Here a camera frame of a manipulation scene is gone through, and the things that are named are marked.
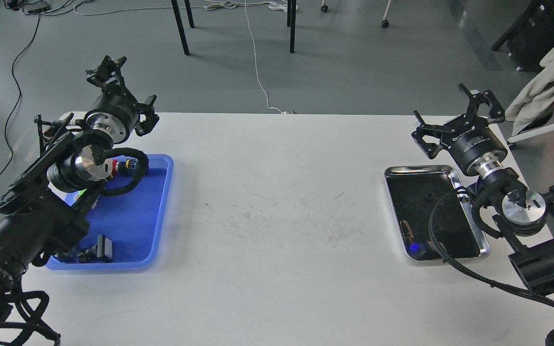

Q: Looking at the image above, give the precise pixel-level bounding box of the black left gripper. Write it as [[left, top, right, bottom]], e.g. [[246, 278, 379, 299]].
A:
[[84, 55, 160, 144]]

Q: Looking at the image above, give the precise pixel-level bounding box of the black table leg right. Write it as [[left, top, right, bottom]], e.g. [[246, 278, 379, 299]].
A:
[[286, 0, 297, 53]]

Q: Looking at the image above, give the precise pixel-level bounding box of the white floor cable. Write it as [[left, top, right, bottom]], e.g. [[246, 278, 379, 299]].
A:
[[204, 0, 300, 115]]

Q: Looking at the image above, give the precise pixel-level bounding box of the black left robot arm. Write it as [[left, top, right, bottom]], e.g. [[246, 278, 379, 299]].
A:
[[0, 56, 160, 346]]

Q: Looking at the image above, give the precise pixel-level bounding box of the shiny metal tray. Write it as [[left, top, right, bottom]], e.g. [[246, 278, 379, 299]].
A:
[[383, 165, 491, 265]]

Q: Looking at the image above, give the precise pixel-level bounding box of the black table leg left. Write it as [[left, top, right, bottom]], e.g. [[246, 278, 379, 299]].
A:
[[171, 0, 195, 56]]

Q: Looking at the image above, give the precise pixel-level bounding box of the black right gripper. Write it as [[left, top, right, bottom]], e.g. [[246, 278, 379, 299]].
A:
[[411, 84, 508, 175]]

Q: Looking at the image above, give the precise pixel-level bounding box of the black table leg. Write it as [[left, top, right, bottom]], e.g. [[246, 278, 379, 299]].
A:
[[286, 0, 297, 53], [171, 0, 195, 56]]

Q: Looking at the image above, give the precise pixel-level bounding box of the red push button switch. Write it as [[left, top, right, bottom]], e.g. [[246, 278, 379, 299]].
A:
[[109, 158, 138, 177]]

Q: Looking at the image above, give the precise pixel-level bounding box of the black square button switch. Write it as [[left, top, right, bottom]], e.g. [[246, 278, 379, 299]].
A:
[[77, 235, 113, 263]]

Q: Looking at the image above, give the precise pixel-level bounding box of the blue plastic tray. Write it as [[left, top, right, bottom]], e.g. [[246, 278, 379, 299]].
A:
[[46, 154, 175, 270]]

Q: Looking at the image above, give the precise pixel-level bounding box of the beige cloth on chair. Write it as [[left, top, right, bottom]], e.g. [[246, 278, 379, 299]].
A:
[[505, 48, 554, 136]]

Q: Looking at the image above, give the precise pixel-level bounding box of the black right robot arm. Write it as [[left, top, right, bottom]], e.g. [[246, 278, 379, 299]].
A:
[[412, 85, 554, 346]]

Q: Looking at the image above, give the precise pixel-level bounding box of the black floor cable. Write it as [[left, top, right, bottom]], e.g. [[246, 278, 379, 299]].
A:
[[0, 0, 85, 217]]

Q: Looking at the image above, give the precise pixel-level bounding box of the black cabinet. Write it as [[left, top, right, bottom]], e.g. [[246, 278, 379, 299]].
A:
[[491, 0, 554, 72]]

